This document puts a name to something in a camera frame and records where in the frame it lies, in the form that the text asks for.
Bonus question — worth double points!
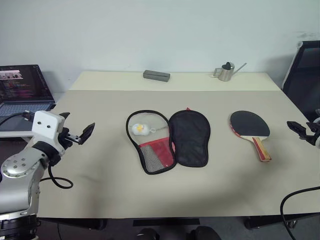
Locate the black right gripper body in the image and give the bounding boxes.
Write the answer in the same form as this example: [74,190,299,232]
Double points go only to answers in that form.
[304,128,320,147]

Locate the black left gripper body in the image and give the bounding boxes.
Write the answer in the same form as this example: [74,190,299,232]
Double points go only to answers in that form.
[57,120,82,151]

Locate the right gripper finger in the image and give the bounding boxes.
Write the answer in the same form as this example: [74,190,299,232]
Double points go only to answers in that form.
[306,120,320,132]
[286,120,308,140]

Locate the table tennis paddle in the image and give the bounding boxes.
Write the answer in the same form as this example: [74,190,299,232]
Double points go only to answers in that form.
[229,110,273,164]

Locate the black red paddle case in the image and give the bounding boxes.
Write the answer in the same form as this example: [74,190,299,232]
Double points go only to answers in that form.
[125,107,212,176]

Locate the black office chair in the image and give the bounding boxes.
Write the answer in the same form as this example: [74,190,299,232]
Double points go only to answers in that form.
[281,40,320,121]

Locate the beige table mat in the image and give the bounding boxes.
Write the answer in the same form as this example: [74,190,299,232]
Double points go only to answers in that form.
[36,89,320,219]

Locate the white side table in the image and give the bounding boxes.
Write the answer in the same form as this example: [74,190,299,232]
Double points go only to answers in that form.
[0,101,58,145]

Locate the open laptop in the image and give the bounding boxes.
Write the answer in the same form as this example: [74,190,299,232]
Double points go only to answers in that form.
[0,64,57,133]

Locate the grey rectangular block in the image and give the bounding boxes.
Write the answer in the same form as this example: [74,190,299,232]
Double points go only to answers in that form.
[142,69,171,83]

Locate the small metal watering can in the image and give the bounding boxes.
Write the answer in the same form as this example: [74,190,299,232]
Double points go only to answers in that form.
[212,61,248,82]

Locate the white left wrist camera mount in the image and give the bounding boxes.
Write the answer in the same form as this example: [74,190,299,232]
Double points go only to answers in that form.
[31,110,67,151]

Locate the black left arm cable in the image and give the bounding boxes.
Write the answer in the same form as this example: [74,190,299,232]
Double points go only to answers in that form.
[0,110,74,189]

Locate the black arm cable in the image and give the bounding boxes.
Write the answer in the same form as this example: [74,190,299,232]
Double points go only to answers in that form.
[0,110,74,189]
[279,185,320,240]

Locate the white plush keychain toy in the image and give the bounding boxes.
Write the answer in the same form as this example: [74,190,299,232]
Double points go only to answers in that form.
[131,122,158,136]

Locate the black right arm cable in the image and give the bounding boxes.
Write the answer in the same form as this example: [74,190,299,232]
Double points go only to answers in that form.
[279,185,320,240]

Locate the black table frame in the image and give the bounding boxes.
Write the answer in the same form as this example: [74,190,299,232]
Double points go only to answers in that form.
[37,212,320,231]

